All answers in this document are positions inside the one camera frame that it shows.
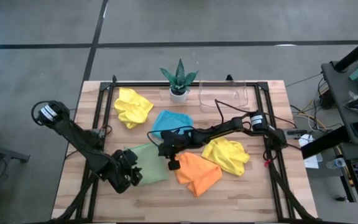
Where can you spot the yellow microfiber towel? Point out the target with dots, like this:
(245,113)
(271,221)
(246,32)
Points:
(225,155)
(132,105)

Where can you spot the clear plastic bin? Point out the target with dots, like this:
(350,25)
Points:
(222,99)

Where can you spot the orange microfiber towel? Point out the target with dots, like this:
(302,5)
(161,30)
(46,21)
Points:
(197,174)

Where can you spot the grey side desk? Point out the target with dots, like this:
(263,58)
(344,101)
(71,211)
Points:
(340,93)

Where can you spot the small black floor object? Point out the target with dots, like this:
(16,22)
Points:
(341,198)

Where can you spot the white paper sheet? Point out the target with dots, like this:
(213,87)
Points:
(311,160)

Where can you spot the blue microfiber towel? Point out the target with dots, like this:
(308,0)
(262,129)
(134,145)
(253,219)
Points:
(171,121)

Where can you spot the green plant in white pot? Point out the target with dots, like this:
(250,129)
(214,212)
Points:
(179,84)

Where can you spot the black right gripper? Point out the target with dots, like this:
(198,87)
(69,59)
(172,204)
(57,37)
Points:
(179,141)

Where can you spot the grey stand leg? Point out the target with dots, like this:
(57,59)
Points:
(2,151)

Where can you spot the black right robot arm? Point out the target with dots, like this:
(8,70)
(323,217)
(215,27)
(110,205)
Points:
(228,124)

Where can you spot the clear water bottle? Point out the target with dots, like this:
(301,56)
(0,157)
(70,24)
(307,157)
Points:
(336,163)

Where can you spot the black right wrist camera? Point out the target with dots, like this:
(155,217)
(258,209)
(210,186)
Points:
(174,164)

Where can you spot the green microfiber towel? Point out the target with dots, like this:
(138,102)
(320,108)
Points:
(151,165)

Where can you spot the black desk crossbeam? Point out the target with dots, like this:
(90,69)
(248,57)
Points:
(325,143)

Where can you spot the small teal box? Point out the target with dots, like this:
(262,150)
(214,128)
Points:
(357,74)

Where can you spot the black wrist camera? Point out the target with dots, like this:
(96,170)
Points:
(174,164)
(120,154)

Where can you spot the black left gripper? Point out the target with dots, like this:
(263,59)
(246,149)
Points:
(120,179)

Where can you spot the black diagonal pole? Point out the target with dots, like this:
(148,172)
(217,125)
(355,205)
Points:
(356,51)

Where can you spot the black controller box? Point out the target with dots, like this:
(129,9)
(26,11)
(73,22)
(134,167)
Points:
(297,133)

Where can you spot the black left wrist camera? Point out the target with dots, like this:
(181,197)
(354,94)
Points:
(120,154)

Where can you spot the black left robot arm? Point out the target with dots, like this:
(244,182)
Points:
(79,140)

